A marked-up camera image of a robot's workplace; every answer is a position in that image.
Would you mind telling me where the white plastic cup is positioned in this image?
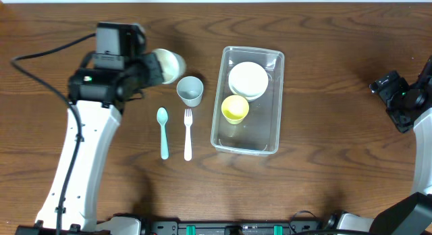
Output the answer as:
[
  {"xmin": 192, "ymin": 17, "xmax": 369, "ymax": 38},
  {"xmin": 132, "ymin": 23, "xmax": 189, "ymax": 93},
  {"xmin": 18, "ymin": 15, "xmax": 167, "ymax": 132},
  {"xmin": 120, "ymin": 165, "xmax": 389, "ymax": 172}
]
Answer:
[{"xmin": 153, "ymin": 49, "xmax": 186, "ymax": 84}]

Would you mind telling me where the mint green plastic spoon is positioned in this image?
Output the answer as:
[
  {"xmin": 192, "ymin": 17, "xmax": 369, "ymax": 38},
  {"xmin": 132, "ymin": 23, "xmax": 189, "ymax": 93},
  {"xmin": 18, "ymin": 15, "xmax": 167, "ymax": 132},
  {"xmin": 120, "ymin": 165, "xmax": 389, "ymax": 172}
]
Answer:
[{"xmin": 157, "ymin": 107, "xmax": 169, "ymax": 160}]

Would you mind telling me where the grey plastic cup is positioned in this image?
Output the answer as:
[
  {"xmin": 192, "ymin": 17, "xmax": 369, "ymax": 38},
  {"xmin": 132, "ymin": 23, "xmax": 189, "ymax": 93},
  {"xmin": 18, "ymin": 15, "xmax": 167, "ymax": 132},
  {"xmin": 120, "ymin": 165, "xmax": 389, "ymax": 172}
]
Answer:
[{"xmin": 176, "ymin": 76, "xmax": 204, "ymax": 107}]

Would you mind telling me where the white plastic fork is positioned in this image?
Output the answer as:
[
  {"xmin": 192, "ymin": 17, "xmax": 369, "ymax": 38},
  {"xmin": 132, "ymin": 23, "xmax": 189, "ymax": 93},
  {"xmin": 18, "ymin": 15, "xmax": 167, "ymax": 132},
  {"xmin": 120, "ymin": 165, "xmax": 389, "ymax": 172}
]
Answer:
[{"xmin": 184, "ymin": 109, "xmax": 193, "ymax": 161}]

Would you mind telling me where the yellow plastic cup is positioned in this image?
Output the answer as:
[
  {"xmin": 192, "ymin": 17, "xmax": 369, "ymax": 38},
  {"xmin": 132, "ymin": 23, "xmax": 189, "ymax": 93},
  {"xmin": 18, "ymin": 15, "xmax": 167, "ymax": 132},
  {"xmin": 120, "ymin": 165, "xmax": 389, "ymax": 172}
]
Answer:
[{"xmin": 221, "ymin": 95, "xmax": 250, "ymax": 125}]

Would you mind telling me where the white plastic bowl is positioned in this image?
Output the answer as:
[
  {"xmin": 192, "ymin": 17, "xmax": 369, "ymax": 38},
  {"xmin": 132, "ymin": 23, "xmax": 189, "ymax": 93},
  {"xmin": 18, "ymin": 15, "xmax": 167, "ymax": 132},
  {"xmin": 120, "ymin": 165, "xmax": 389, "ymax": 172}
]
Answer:
[{"xmin": 228, "ymin": 61, "xmax": 269, "ymax": 96}]

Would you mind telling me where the grey plastic bowl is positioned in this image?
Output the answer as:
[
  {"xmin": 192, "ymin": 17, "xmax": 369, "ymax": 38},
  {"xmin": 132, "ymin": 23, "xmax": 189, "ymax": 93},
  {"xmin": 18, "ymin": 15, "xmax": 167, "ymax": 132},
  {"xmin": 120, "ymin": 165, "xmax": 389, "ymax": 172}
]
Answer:
[{"xmin": 232, "ymin": 90, "xmax": 265, "ymax": 102}]

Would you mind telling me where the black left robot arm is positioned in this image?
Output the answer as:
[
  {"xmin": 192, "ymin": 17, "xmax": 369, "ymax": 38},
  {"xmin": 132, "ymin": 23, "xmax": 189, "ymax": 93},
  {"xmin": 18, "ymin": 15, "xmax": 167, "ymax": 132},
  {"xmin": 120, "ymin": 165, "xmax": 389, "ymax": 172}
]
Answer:
[{"xmin": 16, "ymin": 49, "xmax": 186, "ymax": 234}]

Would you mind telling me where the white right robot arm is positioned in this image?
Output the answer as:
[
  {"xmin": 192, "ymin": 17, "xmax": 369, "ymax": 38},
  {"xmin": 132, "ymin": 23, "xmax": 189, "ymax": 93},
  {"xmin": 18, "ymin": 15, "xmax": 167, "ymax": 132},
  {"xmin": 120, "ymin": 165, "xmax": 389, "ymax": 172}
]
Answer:
[{"xmin": 325, "ymin": 65, "xmax": 431, "ymax": 234}]

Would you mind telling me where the clear plastic container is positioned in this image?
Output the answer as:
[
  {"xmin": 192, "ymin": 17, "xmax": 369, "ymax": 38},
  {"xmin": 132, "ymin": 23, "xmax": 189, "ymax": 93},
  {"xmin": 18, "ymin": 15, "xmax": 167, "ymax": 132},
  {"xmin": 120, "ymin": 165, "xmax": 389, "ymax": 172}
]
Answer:
[{"xmin": 211, "ymin": 46, "xmax": 285, "ymax": 156}]

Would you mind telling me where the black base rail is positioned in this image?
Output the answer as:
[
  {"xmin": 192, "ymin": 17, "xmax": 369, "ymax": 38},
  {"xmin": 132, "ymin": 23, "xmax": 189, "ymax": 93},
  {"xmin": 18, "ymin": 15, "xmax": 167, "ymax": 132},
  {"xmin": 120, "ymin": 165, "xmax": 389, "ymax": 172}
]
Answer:
[{"xmin": 146, "ymin": 219, "xmax": 323, "ymax": 235}]

